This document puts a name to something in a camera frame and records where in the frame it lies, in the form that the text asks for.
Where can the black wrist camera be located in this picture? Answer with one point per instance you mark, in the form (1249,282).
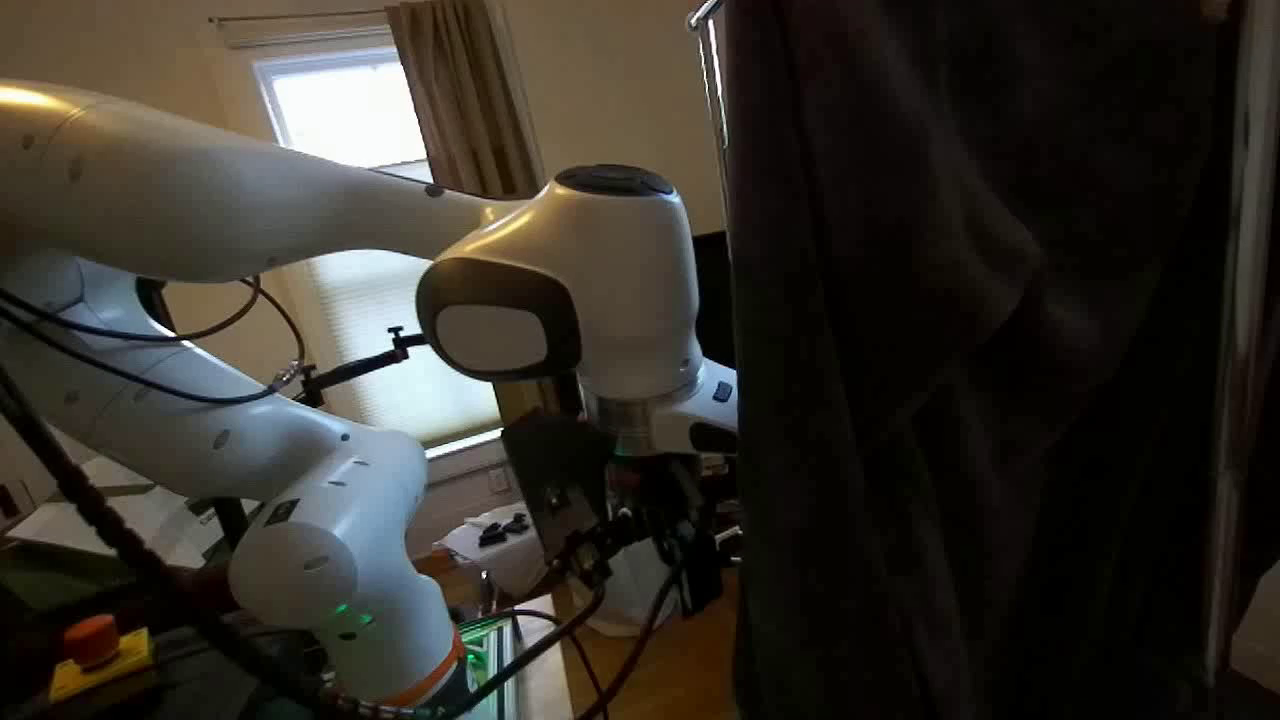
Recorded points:
(563,483)

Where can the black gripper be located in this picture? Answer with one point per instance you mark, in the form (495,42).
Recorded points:
(664,500)

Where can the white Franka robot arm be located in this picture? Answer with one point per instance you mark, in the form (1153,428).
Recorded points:
(135,187)

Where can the white window blind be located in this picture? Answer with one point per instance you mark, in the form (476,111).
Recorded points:
(386,313)

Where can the olive curtain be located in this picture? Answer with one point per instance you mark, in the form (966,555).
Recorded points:
(463,93)

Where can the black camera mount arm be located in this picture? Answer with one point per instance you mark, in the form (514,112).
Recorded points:
(355,364)

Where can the gray robe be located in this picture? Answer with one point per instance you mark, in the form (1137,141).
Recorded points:
(961,374)

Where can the yellow red emergency stop button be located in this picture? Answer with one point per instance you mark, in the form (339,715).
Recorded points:
(101,649)

